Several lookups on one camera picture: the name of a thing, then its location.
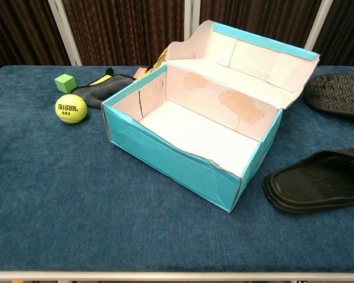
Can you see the light blue shoe box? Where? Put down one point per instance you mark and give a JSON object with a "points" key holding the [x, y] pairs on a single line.
{"points": [[180, 165]]}

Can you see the black rubber slipper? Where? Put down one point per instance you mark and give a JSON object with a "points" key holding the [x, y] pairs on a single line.
{"points": [[339, 94], [312, 182]]}

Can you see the small orange packet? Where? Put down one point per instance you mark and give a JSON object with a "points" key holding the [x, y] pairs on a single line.
{"points": [[141, 72]]}

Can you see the yellow snack bag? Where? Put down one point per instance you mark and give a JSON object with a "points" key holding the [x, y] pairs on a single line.
{"points": [[162, 60]]}

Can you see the grey and yellow cloth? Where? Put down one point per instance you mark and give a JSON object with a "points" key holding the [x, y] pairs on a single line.
{"points": [[106, 92]]}

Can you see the yellow tennis ball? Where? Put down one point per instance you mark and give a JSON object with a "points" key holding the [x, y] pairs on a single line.
{"points": [[71, 109]]}

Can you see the blue table cloth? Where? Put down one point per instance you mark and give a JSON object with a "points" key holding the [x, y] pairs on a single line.
{"points": [[76, 191]]}

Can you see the brown pleated curtain panel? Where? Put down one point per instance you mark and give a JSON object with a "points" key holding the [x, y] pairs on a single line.
{"points": [[121, 29], [348, 29], [17, 29], [253, 14]]}

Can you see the green foam cube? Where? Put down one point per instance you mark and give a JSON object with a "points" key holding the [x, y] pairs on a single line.
{"points": [[65, 83]]}

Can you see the white screen frame post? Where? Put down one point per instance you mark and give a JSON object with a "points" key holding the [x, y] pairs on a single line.
{"points": [[192, 14], [63, 29], [321, 17]]}

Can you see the white table frame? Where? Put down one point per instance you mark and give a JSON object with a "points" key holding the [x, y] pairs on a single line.
{"points": [[177, 276]]}

